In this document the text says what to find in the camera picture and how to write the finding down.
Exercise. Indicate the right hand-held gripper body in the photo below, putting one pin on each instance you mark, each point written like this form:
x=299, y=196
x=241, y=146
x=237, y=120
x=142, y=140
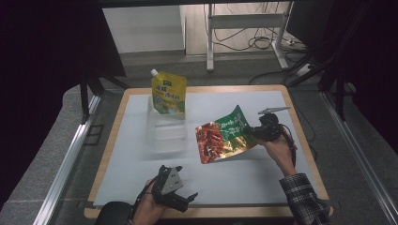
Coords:
x=269, y=128

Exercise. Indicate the yellow green spouted pouch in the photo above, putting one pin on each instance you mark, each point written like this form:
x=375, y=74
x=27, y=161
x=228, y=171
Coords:
x=169, y=90

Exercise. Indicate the person's left hand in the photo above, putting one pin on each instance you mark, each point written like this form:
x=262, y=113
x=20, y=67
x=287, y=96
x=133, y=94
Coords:
x=147, y=209

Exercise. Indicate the red green gold snack packet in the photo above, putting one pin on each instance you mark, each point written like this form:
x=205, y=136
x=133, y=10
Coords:
x=219, y=140

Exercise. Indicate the person's right hand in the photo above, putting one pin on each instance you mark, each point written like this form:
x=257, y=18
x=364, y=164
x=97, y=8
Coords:
x=280, y=153

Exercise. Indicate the small black floor bracket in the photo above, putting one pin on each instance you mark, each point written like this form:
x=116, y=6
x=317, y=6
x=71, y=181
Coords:
x=94, y=135

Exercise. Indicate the white metal desk frame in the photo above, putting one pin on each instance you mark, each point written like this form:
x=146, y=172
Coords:
x=244, y=21

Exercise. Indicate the dark curtain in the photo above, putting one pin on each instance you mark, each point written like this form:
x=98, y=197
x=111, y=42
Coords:
x=47, y=78
x=375, y=62

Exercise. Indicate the aluminium rail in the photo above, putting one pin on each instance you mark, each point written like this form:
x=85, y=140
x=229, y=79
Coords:
x=62, y=175
x=359, y=156

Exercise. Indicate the white table mat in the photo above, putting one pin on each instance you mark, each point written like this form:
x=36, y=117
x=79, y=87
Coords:
x=219, y=187

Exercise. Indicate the black stand legs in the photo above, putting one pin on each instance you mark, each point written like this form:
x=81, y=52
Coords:
x=84, y=100

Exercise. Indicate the black tripod legs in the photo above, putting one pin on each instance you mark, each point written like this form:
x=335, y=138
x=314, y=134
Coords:
x=339, y=93

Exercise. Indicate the white power strip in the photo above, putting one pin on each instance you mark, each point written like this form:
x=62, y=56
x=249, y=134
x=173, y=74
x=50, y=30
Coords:
x=305, y=70

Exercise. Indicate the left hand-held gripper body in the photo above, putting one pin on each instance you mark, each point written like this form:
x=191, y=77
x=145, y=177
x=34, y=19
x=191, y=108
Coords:
x=172, y=182

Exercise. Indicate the black rounded object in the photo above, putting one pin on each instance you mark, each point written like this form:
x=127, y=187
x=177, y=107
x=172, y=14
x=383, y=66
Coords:
x=114, y=214

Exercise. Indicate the clear plastic container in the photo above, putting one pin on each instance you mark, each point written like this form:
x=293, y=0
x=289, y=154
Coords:
x=167, y=137

